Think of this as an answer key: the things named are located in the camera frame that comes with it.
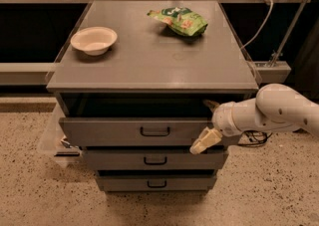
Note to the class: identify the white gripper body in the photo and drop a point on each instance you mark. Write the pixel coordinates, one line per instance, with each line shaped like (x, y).
(222, 118)

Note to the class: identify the grey drawer cabinet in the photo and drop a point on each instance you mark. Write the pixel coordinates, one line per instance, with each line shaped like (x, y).
(135, 111)

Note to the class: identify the grey top drawer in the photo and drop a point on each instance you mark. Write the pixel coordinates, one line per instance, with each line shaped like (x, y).
(129, 131)

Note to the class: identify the metal diagonal rod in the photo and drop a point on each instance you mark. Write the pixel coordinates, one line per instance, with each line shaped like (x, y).
(292, 24)

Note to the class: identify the green chip bag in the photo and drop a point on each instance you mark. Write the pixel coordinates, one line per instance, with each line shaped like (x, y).
(181, 20)

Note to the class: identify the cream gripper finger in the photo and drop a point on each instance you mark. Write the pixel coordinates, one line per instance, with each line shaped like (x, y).
(212, 105)
(208, 138)

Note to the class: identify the grey bottom drawer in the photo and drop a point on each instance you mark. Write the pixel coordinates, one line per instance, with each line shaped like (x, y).
(156, 183)

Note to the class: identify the grey drawer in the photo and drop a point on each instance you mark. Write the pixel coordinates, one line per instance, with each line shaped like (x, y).
(129, 131)
(154, 159)
(156, 183)

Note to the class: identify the grey middle drawer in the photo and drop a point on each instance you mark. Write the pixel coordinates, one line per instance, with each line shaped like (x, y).
(154, 159)

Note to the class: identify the white bowl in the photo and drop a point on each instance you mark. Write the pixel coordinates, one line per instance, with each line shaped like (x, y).
(94, 41)

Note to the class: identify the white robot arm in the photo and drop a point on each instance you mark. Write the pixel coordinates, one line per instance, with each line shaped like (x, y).
(276, 108)

